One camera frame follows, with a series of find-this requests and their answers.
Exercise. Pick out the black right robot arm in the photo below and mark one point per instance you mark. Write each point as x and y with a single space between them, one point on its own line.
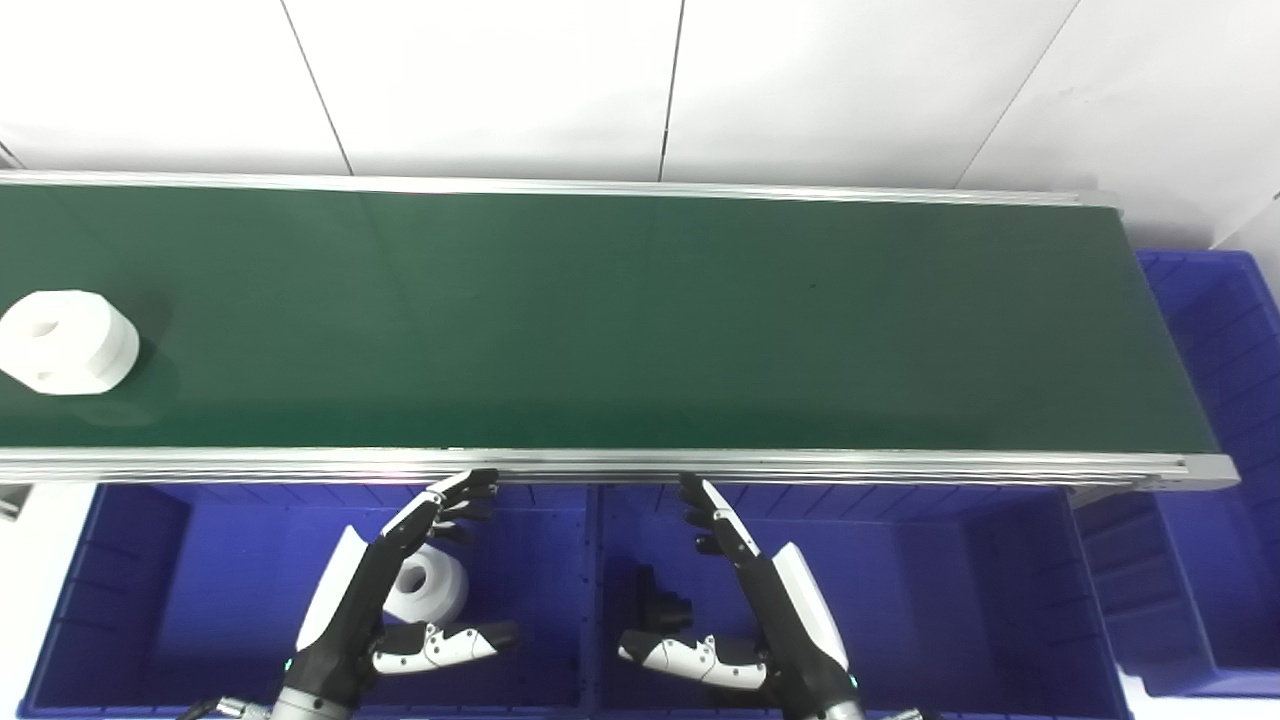
835 712

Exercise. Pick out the black plastic part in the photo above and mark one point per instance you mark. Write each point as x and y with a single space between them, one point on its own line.
660 600

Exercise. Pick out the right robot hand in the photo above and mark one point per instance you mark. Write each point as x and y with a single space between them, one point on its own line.
790 620

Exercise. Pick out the green conveyor belt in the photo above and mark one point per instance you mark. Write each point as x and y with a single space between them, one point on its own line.
620 320

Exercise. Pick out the grey conveyor support bracket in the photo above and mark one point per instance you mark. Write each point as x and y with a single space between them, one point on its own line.
10 502

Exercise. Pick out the white hexagonal part with hole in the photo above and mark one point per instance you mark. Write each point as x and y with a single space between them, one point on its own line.
65 340

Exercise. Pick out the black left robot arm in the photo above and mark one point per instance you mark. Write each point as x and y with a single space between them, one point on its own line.
305 708

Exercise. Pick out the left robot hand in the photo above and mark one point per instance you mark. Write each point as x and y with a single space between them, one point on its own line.
355 610

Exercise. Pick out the white round part with hole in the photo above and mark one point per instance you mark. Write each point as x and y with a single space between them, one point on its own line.
440 590

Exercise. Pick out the blue plastic bin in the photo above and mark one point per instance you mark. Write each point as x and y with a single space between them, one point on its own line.
1220 560
200 600
930 600

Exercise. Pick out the aluminium conveyor side rail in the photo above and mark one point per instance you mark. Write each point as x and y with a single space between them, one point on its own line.
600 187
600 464

